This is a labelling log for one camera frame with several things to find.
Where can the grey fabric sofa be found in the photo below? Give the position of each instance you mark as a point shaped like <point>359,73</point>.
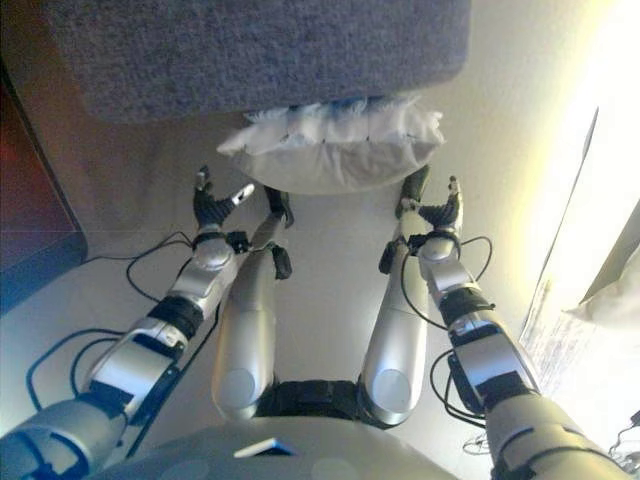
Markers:
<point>250,55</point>

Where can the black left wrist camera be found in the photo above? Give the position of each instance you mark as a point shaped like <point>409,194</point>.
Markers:
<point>237,242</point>

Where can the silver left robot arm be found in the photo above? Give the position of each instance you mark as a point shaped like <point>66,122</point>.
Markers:
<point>200,272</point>

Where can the dark glossy cabinet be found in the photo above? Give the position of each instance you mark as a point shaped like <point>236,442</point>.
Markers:
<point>35,200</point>

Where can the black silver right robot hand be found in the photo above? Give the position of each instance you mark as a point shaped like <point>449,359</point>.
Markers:
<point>442,217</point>

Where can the grey robot torso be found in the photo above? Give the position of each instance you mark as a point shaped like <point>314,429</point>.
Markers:
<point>300,450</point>

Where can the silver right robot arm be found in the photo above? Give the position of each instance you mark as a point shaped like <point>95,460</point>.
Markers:
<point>490,350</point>

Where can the white fringed cushion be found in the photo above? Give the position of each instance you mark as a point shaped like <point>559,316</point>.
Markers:
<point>340,165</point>

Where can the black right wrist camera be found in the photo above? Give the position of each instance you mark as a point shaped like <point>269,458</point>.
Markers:
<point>415,242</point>

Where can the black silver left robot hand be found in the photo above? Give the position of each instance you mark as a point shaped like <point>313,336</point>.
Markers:
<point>210,210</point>

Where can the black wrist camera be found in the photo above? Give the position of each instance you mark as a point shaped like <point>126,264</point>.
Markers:
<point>237,242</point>
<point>415,242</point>

